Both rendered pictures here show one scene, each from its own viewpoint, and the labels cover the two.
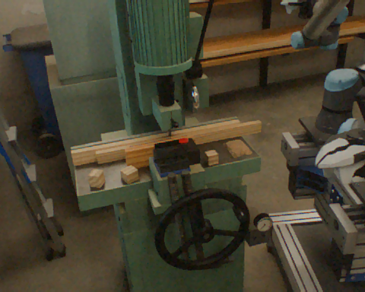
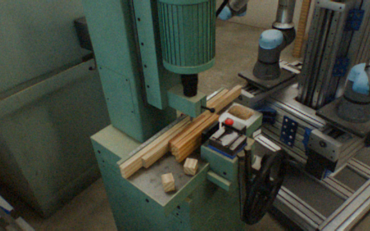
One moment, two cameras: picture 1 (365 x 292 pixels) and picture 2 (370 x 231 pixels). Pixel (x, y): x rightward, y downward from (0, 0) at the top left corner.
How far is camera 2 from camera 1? 0.69 m
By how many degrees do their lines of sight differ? 28
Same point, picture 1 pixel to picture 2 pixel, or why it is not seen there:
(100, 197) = (178, 197)
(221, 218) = not seen: hidden behind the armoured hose
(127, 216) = (193, 202)
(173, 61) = (211, 56)
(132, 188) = (198, 178)
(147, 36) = (191, 39)
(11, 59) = not seen: outside the picture
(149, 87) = (165, 83)
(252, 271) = not seen: hidden behind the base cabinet
